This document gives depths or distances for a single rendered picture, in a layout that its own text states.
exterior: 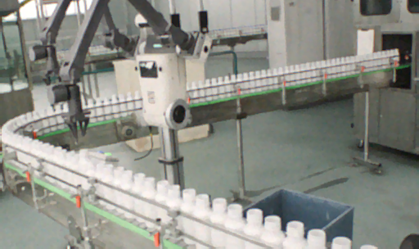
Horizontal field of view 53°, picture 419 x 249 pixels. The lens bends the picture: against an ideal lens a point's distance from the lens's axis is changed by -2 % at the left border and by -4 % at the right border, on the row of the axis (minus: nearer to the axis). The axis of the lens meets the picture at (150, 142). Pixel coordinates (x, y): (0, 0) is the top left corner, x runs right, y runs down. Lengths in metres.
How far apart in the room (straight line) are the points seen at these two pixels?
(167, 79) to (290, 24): 5.37
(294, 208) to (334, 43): 6.34
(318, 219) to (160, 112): 0.92
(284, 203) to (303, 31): 5.87
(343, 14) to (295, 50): 1.18
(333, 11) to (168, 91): 6.07
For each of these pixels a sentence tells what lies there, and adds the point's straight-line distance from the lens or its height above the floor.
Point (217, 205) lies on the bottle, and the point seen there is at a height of 1.16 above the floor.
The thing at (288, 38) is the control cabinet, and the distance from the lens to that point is 7.35.
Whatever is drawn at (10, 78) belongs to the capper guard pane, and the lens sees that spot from 6.78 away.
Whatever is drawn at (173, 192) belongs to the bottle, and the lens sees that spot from 1.30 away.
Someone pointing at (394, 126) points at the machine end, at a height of 0.36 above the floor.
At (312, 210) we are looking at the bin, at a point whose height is 0.89.
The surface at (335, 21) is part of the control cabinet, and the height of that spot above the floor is 1.36.
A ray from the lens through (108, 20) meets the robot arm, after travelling 2.31.
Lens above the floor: 1.65
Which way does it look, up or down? 16 degrees down
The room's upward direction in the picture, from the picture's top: 7 degrees counter-clockwise
